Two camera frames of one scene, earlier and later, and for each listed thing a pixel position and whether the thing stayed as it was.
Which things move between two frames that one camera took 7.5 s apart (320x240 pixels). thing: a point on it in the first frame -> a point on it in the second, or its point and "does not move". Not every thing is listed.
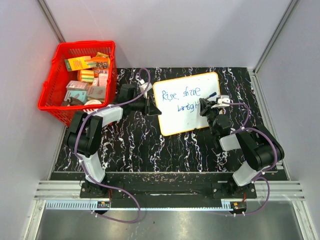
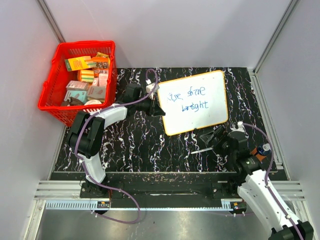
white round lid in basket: x=92 y=102 does not move
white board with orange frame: x=178 y=101 does not move
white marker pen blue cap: x=211 y=95 -> x=207 y=149
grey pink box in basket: x=77 y=85 does not move
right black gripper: x=206 y=105 -> x=207 y=137
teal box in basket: x=82 y=95 does not move
